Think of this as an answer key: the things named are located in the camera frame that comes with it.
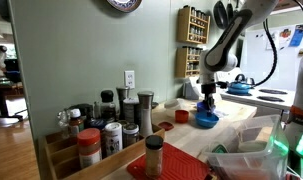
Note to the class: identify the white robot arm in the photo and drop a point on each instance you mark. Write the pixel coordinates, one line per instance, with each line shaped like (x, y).
(218, 58)

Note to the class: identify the orange bowl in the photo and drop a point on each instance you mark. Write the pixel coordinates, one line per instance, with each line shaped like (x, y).
(181, 116)

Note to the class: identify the clear plastic container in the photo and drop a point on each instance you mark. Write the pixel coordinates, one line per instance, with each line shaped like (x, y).
(251, 149)

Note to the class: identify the orange lid spice jar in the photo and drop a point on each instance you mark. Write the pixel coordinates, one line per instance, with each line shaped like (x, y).
(89, 147)

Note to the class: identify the white wall outlet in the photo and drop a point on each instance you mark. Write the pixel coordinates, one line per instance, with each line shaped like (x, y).
(129, 77)

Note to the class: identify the wooden spice rack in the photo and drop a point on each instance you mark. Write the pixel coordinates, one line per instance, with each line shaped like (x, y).
(193, 25)
(187, 62)

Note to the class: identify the white stove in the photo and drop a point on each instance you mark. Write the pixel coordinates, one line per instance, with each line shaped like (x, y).
(287, 98)

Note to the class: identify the upper wooden spice rack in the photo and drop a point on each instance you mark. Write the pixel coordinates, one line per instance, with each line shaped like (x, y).
(193, 25)

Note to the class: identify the black lid spice jar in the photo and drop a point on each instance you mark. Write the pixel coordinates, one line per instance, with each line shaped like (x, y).
(153, 156)

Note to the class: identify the white spice shaker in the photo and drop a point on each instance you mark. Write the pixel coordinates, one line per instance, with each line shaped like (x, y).
(113, 136)

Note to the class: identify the clear plastic lidded tub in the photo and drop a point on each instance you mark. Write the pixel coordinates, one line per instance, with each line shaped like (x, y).
(172, 105)

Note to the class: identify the small red lid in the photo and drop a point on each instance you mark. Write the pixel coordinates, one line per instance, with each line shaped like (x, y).
(166, 126)

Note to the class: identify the red silicone mat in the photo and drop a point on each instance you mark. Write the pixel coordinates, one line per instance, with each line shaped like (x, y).
(176, 165)

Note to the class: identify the lower wooden spice rack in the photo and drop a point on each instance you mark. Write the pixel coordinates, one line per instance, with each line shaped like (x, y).
(187, 62)

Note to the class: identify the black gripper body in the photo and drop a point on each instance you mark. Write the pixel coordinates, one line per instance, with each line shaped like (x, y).
(208, 90)

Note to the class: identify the dark blue measuring cup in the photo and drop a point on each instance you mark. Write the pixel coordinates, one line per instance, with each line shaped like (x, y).
(202, 107)

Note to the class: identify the steel pepper grinder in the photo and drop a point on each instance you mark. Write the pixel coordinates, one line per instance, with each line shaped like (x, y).
(145, 101)

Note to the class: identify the blue kettle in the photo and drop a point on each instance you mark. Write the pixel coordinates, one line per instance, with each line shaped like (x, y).
(241, 85)

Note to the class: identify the decorative wall plate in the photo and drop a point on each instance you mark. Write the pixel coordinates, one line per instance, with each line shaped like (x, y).
(125, 6)

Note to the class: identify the light blue bowl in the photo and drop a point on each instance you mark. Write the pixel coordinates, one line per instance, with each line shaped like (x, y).
(206, 120)

